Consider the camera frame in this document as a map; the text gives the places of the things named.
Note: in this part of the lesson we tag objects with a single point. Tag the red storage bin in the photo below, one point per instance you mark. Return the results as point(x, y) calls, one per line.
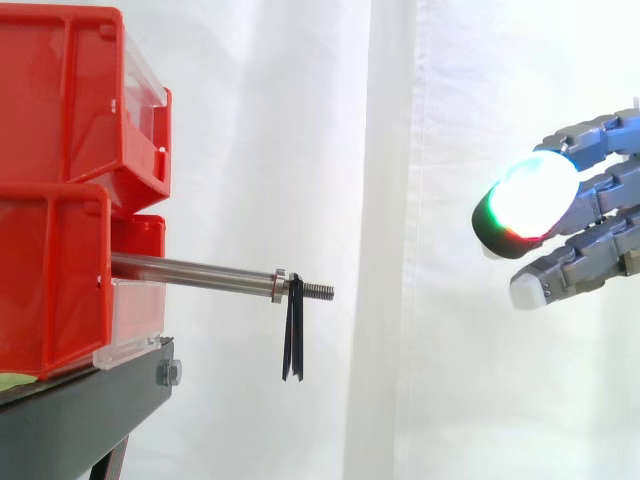
point(60, 100)
point(55, 280)

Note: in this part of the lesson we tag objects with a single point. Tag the metal rod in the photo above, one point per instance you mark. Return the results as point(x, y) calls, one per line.
point(200, 274)

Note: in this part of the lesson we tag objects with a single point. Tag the black stand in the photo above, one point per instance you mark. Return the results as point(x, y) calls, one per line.
point(75, 425)

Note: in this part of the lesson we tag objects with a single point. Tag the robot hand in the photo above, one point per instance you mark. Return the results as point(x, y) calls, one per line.
point(585, 200)

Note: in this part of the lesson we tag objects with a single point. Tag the thin dark loops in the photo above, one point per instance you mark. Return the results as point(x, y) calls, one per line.
point(300, 340)

